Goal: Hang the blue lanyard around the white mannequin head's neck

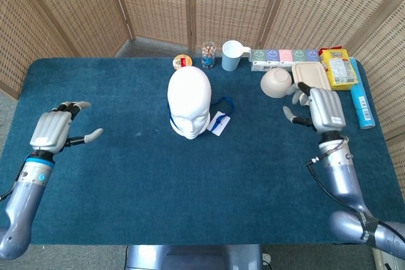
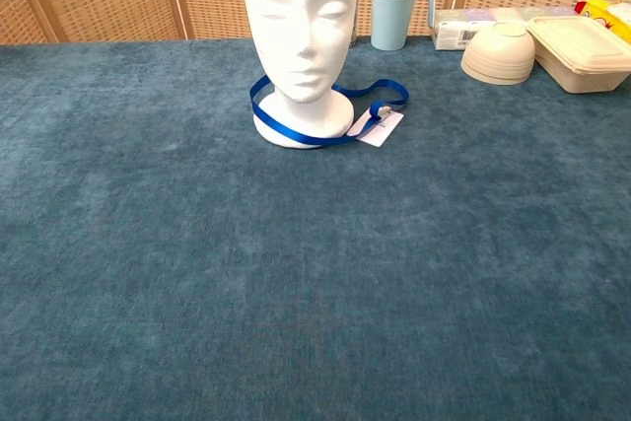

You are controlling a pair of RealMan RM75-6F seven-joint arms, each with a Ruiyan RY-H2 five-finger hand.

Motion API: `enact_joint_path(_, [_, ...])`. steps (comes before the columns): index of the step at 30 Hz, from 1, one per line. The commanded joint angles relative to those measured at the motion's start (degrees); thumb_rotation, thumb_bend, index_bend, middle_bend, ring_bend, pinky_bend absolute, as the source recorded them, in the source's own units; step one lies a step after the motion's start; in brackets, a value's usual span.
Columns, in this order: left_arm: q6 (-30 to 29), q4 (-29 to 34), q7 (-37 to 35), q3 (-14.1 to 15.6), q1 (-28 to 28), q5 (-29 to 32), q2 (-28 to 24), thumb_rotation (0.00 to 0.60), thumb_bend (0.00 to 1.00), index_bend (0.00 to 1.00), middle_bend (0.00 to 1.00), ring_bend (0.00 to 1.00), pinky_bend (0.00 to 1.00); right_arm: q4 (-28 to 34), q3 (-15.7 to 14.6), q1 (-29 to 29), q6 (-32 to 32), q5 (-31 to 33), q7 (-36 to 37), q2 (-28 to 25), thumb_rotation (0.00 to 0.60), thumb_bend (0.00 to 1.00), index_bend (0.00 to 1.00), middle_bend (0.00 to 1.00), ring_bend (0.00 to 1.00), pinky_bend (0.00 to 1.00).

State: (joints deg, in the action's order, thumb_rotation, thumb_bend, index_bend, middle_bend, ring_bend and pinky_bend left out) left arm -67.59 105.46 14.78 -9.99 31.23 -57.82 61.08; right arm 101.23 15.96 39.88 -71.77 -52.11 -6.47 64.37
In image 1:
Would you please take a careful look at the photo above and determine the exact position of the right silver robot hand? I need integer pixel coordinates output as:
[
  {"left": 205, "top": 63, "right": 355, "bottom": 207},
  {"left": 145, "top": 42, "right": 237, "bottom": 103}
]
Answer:
[{"left": 282, "top": 82, "right": 347, "bottom": 133}]

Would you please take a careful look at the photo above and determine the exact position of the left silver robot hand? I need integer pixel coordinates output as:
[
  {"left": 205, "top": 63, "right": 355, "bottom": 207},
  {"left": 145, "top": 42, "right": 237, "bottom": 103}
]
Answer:
[{"left": 28, "top": 101, "right": 104, "bottom": 154}]

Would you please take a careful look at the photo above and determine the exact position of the blue lanyard with white badge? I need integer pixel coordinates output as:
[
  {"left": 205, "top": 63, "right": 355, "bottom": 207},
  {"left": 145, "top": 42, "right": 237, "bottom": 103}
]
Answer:
[{"left": 167, "top": 96, "right": 234, "bottom": 138}]

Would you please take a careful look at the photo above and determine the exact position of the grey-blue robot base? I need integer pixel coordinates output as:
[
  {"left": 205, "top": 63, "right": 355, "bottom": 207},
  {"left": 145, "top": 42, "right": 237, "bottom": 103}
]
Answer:
[{"left": 125, "top": 244, "right": 263, "bottom": 270}]

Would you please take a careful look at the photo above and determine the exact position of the blue roll with barcode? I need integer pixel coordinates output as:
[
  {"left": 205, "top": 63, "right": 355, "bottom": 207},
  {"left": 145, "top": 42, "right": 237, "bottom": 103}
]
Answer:
[{"left": 348, "top": 57, "right": 377, "bottom": 130}]

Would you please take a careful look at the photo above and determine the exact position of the beige lidded lunch box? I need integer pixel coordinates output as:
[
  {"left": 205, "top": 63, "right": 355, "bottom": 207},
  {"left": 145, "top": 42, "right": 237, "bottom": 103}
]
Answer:
[{"left": 291, "top": 62, "right": 333, "bottom": 94}]

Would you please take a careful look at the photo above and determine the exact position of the yellow snack package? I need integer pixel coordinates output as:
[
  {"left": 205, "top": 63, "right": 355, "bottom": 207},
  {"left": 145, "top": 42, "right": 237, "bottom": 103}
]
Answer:
[{"left": 318, "top": 46, "right": 359, "bottom": 91}]

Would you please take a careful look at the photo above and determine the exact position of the beige upturned bowl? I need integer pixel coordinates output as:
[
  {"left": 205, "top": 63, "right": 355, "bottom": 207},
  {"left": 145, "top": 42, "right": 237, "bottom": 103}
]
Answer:
[{"left": 260, "top": 67, "right": 292, "bottom": 99}]

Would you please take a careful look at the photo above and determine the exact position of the multicolour tissue packet bundle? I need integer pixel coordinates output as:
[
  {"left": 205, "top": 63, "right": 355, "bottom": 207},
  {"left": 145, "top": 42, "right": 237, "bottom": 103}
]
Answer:
[{"left": 251, "top": 47, "right": 322, "bottom": 72}]

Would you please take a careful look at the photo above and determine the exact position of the blue table cloth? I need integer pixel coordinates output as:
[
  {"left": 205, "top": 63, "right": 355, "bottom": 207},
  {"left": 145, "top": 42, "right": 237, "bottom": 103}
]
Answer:
[{"left": 0, "top": 57, "right": 405, "bottom": 246}]

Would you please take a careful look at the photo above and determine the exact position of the light blue mug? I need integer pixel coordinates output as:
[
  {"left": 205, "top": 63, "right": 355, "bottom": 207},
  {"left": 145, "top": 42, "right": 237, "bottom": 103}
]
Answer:
[{"left": 221, "top": 40, "right": 252, "bottom": 71}]

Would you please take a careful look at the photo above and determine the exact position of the wicker folding screen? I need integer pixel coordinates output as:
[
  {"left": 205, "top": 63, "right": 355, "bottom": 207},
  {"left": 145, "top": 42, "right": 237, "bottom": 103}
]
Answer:
[{"left": 0, "top": 0, "right": 405, "bottom": 201}]

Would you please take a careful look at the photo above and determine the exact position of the clear jar of candies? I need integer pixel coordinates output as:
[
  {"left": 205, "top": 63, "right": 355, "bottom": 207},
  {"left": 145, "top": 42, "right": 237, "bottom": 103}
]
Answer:
[{"left": 201, "top": 41, "right": 217, "bottom": 70}]

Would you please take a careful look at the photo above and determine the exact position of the white foam mannequin head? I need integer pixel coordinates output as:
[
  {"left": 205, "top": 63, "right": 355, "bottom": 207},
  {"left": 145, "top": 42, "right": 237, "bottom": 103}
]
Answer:
[{"left": 166, "top": 66, "right": 212, "bottom": 140}]

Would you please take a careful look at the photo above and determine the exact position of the round can with red label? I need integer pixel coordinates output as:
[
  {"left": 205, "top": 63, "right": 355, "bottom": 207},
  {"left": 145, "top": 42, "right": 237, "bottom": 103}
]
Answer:
[{"left": 172, "top": 54, "right": 194, "bottom": 71}]

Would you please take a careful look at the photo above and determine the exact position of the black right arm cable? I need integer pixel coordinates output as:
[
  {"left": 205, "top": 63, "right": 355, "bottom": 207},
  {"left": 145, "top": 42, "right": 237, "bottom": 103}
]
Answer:
[{"left": 306, "top": 154, "right": 405, "bottom": 239}]

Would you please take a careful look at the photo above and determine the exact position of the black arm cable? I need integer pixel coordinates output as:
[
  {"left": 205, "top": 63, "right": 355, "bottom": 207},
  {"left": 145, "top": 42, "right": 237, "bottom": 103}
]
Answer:
[
  {"left": 0, "top": 181, "right": 20, "bottom": 202},
  {"left": 306, "top": 154, "right": 405, "bottom": 239}
]

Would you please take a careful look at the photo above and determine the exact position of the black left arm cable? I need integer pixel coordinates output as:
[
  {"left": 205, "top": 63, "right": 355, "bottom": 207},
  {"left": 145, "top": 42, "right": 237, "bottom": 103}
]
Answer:
[{"left": 0, "top": 181, "right": 20, "bottom": 202}]

